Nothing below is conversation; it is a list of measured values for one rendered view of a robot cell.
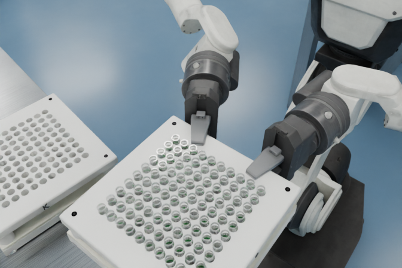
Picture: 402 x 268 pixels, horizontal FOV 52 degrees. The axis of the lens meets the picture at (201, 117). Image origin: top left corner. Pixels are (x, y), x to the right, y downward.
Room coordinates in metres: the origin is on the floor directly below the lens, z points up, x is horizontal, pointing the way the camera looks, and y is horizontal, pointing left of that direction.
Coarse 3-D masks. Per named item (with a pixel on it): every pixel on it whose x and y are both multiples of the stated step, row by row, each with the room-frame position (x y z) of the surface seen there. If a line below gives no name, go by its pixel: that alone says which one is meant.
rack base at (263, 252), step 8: (296, 208) 0.34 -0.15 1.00; (288, 216) 0.32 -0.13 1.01; (280, 224) 0.31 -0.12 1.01; (280, 232) 0.30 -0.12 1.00; (72, 240) 0.29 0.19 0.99; (80, 240) 0.28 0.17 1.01; (272, 240) 0.28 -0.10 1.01; (80, 248) 0.28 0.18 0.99; (88, 248) 0.27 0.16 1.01; (264, 248) 0.27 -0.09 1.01; (96, 256) 0.26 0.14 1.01; (264, 256) 0.27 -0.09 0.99; (104, 264) 0.25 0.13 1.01; (256, 264) 0.25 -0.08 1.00
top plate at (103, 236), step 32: (160, 128) 0.46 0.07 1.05; (128, 160) 0.39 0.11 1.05; (160, 160) 0.39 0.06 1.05; (224, 160) 0.39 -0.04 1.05; (96, 192) 0.33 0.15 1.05; (192, 192) 0.33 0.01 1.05; (288, 192) 0.33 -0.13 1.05; (64, 224) 0.29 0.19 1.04; (96, 224) 0.28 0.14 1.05; (160, 224) 0.28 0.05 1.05; (192, 224) 0.28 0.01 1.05; (256, 224) 0.28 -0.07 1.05; (128, 256) 0.24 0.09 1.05; (224, 256) 0.24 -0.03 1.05; (256, 256) 0.24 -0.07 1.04
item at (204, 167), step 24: (168, 168) 0.37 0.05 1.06; (192, 168) 0.37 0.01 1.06; (144, 192) 0.33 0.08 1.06; (168, 192) 0.33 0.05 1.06; (216, 192) 0.33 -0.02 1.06; (240, 192) 0.33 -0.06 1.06; (144, 216) 0.30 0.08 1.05; (192, 216) 0.29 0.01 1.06; (216, 216) 0.30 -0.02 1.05; (168, 240) 0.26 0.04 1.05; (192, 240) 0.25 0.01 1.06; (192, 264) 0.23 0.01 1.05
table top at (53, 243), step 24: (0, 48) 0.92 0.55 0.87; (0, 72) 0.82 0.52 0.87; (24, 72) 0.82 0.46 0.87; (0, 96) 0.73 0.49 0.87; (24, 96) 0.73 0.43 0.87; (48, 240) 0.35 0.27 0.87; (0, 264) 0.31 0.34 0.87; (24, 264) 0.31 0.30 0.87; (48, 264) 0.31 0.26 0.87; (72, 264) 0.31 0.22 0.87; (96, 264) 0.31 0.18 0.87
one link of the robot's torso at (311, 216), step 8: (312, 200) 0.59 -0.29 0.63; (320, 200) 0.60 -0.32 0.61; (312, 208) 0.57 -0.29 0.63; (320, 208) 0.59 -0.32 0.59; (304, 216) 0.56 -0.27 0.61; (312, 216) 0.56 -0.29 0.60; (304, 224) 0.55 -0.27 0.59; (312, 224) 0.57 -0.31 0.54; (296, 232) 0.59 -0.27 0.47; (304, 232) 0.57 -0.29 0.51
